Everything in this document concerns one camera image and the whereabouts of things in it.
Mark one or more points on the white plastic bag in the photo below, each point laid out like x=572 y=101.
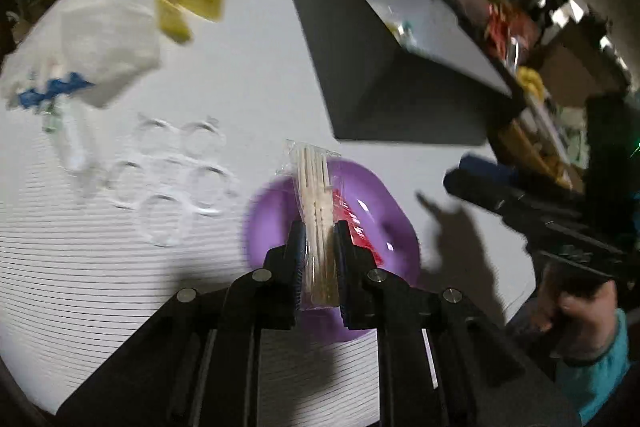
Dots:
x=98 y=45

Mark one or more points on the right hand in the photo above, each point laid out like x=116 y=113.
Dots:
x=582 y=328

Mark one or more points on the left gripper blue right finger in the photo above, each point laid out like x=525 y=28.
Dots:
x=357 y=291

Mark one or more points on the yellow snack packet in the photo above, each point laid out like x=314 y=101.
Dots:
x=170 y=16

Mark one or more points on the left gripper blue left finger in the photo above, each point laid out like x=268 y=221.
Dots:
x=285 y=286

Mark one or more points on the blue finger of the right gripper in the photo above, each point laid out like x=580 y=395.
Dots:
x=480 y=190
x=481 y=166

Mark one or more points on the red sauce packet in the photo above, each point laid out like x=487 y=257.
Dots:
x=342 y=212

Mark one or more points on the teal right sleeve forearm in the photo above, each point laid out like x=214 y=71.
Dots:
x=587 y=384

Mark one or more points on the wooden chopsticks packet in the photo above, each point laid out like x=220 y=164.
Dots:
x=316 y=176

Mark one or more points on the grey storage box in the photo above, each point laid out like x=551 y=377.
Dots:
x=404 y=71

